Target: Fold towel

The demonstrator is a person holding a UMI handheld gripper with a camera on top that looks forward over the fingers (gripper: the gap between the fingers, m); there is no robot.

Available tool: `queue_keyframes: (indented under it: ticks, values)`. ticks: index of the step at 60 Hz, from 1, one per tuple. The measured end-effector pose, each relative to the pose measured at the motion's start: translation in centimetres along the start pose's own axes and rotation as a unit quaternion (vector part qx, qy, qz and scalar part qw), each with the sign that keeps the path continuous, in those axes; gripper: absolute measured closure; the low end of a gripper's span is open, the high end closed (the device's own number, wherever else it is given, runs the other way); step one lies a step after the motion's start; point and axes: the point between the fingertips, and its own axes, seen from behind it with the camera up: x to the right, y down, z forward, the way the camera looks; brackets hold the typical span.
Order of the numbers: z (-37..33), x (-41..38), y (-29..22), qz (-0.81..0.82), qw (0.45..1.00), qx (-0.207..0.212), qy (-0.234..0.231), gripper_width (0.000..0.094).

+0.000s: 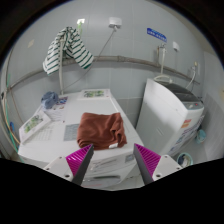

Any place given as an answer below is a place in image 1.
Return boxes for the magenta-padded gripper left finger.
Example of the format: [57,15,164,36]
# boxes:
[43,143,95,186]

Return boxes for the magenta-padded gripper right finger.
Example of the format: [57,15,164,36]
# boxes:
[133,143,184,185]

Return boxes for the brown towel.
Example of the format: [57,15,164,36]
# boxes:
[76,112,128,151]

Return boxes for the grey printed sheet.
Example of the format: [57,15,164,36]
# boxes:
[63,123,81,142]

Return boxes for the teal basin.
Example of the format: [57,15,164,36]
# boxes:
[176,152,194,168]

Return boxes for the white top-load washing machine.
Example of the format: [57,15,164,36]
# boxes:
[135,78,206,158]

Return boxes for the teal bucket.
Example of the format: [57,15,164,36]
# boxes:
[195,128,208,145]

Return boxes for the large picture booklet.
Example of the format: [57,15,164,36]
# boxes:
[18,109,53,144]

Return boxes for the white front-load washing machine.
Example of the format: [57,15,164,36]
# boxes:
[17,88,145,189]

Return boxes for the small colourful leaflet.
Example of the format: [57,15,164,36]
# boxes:
[54,95,69,111]

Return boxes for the crumpled blue cloth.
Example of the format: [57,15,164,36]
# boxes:
[40,91,60,110]

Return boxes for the white leaflet with green picture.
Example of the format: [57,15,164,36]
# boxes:
[77,88,111,101]

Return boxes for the white upright pipe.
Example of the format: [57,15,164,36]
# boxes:
[58,36,66,96]

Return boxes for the green-striped white shirt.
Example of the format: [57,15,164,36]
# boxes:
[42,26,95,76]

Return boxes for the green hose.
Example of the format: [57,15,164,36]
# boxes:
[3,73,22,162]

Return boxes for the wall tap with white hose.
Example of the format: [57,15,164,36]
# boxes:
[153,42,174,84]

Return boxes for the grey horizontal wall pipe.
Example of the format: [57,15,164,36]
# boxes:
[6,55,201,93]

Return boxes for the white wall switch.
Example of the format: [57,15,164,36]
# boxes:
[172,40,181,52]

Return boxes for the grey socket cable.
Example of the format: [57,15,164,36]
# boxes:
[63,28,118,93]

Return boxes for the blue wall sign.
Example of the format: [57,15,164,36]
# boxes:
[146,27,168,43]

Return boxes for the white and green wall hook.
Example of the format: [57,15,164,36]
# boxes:
[76,18,86,36]

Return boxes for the white wall socket box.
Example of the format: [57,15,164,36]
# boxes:
[108,16,123,30]

